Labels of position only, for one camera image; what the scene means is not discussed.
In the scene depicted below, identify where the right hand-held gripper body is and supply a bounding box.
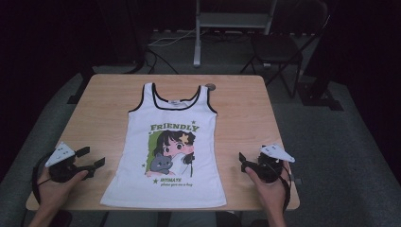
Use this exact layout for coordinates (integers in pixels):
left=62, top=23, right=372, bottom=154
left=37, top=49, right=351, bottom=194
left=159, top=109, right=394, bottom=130
left=247, top=144, right=296, bottom=184

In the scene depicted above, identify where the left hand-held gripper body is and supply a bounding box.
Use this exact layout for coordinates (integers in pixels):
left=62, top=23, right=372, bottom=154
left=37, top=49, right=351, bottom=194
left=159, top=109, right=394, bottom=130
left=44, top=141, right=96, bottom=183

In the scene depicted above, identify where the white printed tank top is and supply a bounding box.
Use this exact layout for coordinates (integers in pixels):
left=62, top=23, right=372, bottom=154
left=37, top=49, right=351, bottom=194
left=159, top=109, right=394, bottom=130
left=99, top=82, right=228, bottom=209

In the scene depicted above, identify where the person's right hand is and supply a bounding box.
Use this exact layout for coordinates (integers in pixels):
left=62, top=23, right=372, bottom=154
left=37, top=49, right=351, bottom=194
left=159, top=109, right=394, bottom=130
left=245, top=161, right=291, bottom=212

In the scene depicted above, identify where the person's left hand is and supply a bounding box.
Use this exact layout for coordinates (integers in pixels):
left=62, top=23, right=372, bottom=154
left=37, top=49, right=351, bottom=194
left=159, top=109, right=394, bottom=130
left=37, top=168, right=89, bottom=211

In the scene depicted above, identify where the black stand base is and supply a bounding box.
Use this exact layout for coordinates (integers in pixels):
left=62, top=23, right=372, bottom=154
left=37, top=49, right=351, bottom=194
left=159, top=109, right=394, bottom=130
left=297, top=79, right=344, bottom=112

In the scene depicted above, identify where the black folding chair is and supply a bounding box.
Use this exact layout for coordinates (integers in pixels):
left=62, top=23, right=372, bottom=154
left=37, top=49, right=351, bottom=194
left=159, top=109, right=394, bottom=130
left=240, top=0, right=332, bottom=98

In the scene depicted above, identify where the grey metal stand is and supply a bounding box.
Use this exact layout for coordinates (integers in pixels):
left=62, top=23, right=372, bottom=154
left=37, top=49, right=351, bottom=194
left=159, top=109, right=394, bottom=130
left=192, top=0, right=278, bottom=68

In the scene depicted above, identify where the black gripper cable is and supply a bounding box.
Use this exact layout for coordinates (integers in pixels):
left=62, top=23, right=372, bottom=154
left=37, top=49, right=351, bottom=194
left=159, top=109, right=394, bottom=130
left=277, top=164, right=293, bottom=213
left=30, top=150, right=55, bottom=206

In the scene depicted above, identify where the black floor cable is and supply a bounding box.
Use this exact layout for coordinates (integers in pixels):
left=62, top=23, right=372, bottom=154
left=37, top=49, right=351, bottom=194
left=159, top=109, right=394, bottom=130
left=145, top=46, right=179, bottom=75

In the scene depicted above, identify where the white floor cable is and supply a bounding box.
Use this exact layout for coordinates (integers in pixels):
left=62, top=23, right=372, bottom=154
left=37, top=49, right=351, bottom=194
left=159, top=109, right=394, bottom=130
left=148, top=27, right=206, bottom=48

